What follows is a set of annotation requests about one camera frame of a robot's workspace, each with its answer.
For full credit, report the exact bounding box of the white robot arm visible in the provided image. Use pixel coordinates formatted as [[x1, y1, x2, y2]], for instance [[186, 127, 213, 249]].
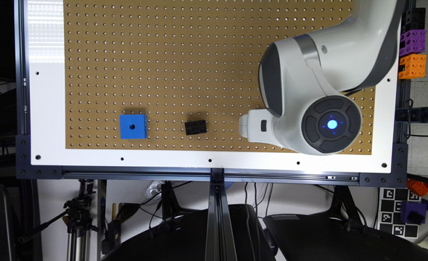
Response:
[[239, 1, 405, 155]]

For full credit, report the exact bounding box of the white table frame plate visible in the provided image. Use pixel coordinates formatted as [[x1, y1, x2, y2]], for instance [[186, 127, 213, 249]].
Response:
[[20, 1, 398, 178]]

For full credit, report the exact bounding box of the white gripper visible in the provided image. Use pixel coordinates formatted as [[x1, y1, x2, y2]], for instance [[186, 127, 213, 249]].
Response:
[[239, 109, 282, 147]]

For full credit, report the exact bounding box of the orange block stack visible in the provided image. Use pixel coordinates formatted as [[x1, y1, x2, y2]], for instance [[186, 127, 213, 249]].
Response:
[[398, 54, 427, 80]]

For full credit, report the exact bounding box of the purple block stack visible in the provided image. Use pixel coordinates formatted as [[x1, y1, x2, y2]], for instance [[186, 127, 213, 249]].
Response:
[[399, 29, 426, 57]]

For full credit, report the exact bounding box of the brown pegboard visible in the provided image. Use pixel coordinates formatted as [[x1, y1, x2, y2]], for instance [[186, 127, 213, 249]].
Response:
[[62, 0, 376, 156]]

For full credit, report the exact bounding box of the aluminium frame rail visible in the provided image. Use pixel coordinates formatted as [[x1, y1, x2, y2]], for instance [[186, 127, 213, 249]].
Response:
[[205, 168, 237, 261]]

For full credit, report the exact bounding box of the fiducial marker board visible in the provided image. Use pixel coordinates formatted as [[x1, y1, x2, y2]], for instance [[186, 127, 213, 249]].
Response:
[[375, 188, 421, 239]]

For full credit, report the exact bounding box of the red block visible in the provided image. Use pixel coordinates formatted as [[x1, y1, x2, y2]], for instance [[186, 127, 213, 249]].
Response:
[[406, 179, 428, 197]]

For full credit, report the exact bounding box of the black camera tripod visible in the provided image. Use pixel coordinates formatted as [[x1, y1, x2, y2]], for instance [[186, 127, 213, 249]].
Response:
[[17, 179, 99, 261]]

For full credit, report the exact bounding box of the purple cube with black block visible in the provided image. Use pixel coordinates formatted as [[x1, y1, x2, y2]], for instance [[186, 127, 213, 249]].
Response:
[[400, 202, 427, 225]]

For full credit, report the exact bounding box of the black chair right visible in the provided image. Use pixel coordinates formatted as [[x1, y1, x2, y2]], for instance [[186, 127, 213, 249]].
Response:
[[263, 215, 428, 261]]

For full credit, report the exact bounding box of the black chair left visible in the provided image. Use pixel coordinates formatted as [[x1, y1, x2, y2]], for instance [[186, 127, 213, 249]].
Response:
[[104, 204, 275, 261]]

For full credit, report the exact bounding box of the blue cube with hole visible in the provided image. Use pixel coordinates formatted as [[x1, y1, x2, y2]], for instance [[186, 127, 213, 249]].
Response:
[[120, 115, 148, 139]]

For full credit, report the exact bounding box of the black block stack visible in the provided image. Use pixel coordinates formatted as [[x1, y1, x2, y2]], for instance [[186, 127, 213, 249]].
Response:
[[401, 8, 426, 33]]

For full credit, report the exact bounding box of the black chair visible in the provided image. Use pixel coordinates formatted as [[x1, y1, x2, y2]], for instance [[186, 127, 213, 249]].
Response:
[[263, 215, 428, 261], [104, 204, 275, 261]]

